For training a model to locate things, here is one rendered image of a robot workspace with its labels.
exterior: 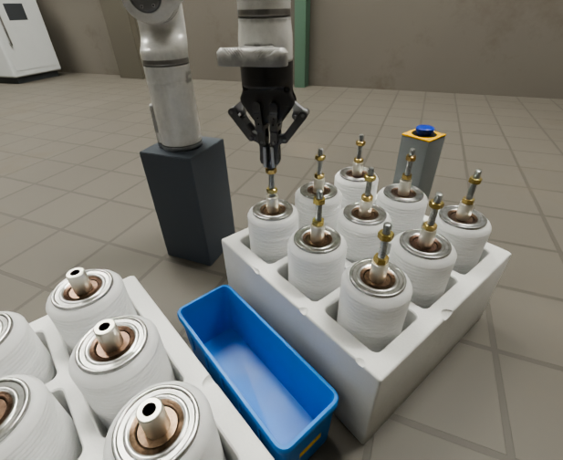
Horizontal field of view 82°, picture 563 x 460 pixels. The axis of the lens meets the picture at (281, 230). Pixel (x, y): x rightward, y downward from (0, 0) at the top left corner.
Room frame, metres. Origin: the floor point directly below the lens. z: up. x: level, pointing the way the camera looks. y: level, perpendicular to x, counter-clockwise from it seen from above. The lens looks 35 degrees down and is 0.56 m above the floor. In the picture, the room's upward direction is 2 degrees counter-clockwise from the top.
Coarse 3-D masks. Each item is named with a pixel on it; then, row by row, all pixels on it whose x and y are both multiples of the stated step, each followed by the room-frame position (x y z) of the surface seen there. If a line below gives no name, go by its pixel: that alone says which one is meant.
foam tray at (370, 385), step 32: (224, 256) 0.52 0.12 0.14; (256, 256) 0.46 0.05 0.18; (480, 256) 0.47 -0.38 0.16; (256, 288) 0.43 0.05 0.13; (288, 288) 0.38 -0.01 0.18; (448, 288) 0.40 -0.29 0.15; (480, 288) 0.38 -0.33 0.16; (288, 320) 0.36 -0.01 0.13; (320, 320) 0.31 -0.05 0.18; (416, 320) 0.31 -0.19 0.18; (448, 320) 0.32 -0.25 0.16; (320, 352) 0.30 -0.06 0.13; (352, 352) 0.26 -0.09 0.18; (384, 352) 0.26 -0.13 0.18; (416, 352) 0.27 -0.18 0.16; (352, 384) 0.25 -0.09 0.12; (384, 384) 0.22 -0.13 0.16; (416, 384) 0.30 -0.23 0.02; (352, 416) 0.24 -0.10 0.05; (384, 416) 0.24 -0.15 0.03
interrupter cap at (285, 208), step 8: (264, 200) 0.54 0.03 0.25; (280, 200) 0.54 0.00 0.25; (256, 208) 0.52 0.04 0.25; (264, 208) 0.52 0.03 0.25; (280, 208) 0.52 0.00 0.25; (288, 208) 0.51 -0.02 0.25; (256, 216) 0.49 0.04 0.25; (264, 216) 0.49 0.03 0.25; (272, 216) 0.48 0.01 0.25; (280, 216) 0.48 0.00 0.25
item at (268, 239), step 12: (252, 216) 0.49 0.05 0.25; (288, 216) 0.49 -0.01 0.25; (252, 228) 0.48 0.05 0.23; (264, 228) 0.47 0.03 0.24; (276, 228) 0.47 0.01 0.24; (288, 228) 0.48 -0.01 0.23; (252, 240) 0.49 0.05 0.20; (264, 240) 0.47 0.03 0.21; (276, 240) 0.47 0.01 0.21; (264, 252) 0.47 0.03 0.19; (276, 252) 0.47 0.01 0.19
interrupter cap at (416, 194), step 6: (390, 186) 0.59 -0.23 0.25; (396, 186) 0.59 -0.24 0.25; (414, 186) 0.58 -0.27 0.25; (384, 192) 0.56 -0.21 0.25; (390, 192) 0.56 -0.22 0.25; (396, 192) 0.57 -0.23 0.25; (414, 192) 0.56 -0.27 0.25; (420, 192) 0.56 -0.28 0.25; (390, 198) 0.54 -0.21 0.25; (396, 198) 0.54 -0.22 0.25; (402, 198) 0.54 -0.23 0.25; (408, 198) 0.54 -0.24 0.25; (414, 198) 0.54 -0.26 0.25; (420, 198) 0.53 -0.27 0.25
